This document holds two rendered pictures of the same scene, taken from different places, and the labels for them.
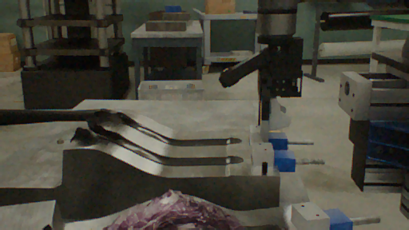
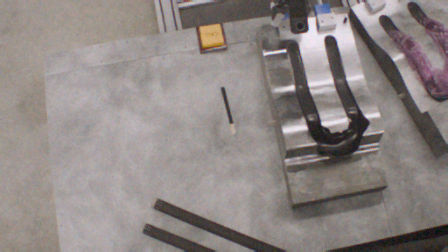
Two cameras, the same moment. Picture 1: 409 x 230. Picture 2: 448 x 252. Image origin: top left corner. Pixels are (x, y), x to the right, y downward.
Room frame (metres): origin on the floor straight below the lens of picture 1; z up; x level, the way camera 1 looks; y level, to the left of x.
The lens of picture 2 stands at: (1.22, 0.59, 2.38)
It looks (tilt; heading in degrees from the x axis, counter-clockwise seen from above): 72 degrees down; 255
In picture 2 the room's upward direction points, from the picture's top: 1 degrees clockwise
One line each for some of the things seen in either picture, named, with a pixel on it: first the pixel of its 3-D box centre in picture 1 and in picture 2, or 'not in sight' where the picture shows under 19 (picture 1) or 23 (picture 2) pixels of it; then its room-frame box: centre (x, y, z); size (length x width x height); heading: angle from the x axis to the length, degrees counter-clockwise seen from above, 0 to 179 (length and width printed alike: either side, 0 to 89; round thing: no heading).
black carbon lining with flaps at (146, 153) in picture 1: (155, 136); (327, 91); (0.82, 0.09, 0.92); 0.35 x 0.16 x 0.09; 86
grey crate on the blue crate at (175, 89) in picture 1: (172, 92); not in sight; (4.00, 0.28, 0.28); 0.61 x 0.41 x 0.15; 92
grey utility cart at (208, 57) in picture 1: (230, 40); not in sight; (6.73, -0.44, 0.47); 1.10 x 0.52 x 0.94; 99
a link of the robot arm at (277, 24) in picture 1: (275, 25); not in sight; (0.87, -0.15, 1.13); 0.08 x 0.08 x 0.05
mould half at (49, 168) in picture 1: (148, 157); (322, 104); (0.83, 0.11, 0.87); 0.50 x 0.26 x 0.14; 86
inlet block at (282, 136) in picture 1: (281, 141); (284, 14); (0.86, -0.17, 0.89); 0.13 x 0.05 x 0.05; 87
